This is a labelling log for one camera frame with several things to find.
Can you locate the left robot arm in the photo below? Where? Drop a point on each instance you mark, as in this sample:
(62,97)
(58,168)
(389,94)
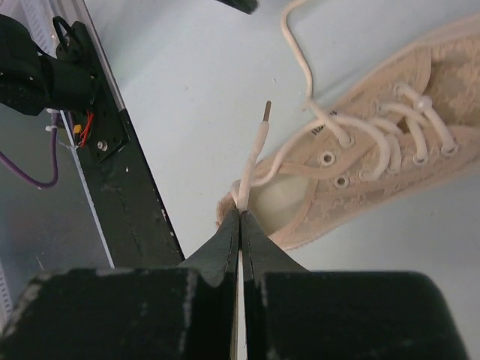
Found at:
(56,61)

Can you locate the white slotted cable duct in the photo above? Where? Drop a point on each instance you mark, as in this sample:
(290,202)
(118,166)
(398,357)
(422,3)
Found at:
(36,16)

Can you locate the white shoelace of sneaker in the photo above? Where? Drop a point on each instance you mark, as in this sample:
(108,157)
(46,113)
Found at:
(381,130)

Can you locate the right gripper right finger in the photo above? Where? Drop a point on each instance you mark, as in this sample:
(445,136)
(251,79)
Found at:
(293,313)

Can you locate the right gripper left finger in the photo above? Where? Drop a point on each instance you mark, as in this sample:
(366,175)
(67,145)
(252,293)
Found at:
(182,312)

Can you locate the aluminium frame rail front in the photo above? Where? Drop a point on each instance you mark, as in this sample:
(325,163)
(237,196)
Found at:
(99,157)

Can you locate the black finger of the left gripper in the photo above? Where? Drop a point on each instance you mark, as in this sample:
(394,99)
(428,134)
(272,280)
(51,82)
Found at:
(244,6)

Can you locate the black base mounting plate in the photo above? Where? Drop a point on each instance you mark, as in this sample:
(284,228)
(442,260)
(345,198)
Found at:
(151,228)

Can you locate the beige lace sneaker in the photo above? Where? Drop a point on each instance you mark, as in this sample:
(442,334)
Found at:
(318,187)

